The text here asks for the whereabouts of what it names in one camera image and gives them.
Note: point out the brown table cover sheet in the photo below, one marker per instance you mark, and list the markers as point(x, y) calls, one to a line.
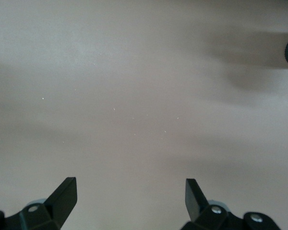
point(134, 95)

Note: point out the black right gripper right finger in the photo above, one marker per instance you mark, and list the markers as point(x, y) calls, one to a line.
point(194, 203)

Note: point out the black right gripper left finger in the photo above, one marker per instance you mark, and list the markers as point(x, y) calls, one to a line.
point(60, 206)

